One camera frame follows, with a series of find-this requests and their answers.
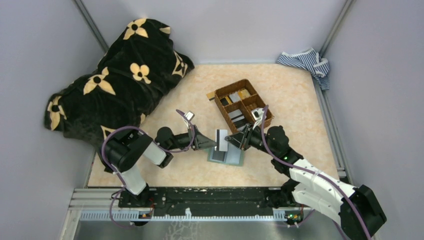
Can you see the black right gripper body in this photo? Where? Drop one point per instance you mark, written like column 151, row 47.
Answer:
column 246, row 143

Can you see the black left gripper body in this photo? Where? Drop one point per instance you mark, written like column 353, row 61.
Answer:
column 190, row 129

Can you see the green card holder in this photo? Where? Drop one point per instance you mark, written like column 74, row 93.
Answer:
column 234, row 157

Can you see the white card with dark stripe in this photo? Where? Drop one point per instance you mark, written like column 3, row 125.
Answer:
column 221, row 143

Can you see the woven wicker divided basket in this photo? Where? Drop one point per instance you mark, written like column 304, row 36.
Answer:
column 245, row 105

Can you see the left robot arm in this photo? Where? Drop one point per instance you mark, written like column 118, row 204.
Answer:
column 122, row 149

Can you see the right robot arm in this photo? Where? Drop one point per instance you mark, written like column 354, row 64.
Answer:
column 355, row 210

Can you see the grey card in holder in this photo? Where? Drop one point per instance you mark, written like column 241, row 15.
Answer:
column 219, row 156

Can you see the white card with black stripe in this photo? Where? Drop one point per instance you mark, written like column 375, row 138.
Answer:
column 236, row 115

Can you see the silver card in basket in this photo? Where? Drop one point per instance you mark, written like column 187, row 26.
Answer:
column 234, row 97

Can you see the gold card on table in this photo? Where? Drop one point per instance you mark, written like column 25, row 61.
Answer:
column 210, row 96

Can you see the black floral blanket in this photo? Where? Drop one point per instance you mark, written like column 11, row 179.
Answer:
column 137, row 71

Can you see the blue striped cloth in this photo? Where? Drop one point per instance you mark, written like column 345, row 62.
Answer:
column 309, row 60

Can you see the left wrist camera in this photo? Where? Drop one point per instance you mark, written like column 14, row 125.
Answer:
column 189, row 115

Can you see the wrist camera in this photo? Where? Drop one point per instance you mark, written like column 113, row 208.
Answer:
column 189, row 115
column 258, row 114

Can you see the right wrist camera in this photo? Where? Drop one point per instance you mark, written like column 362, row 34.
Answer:
column 258, row 114

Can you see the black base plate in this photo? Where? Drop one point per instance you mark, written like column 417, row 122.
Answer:
column 210, row 201

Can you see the aluminium frame rail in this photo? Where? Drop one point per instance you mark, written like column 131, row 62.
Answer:
column 101, row 204

